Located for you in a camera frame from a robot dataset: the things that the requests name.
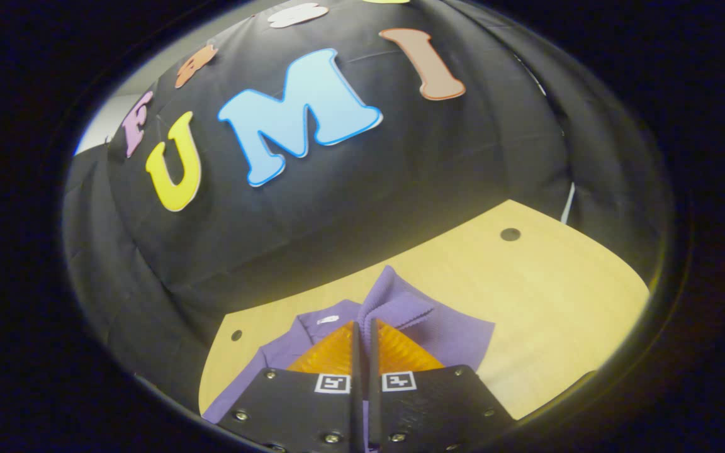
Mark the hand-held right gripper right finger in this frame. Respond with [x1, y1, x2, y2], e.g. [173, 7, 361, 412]
[368, 318, 517, 453]

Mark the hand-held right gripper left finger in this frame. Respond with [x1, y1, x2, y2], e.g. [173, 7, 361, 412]
[218, 321, 363, 453]

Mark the purple button shirt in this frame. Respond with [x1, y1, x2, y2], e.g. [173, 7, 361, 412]
[202, 264, 495, 452]

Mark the black backdrop cloth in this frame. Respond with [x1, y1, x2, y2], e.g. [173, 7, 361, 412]
[62, 0, 675, 416]

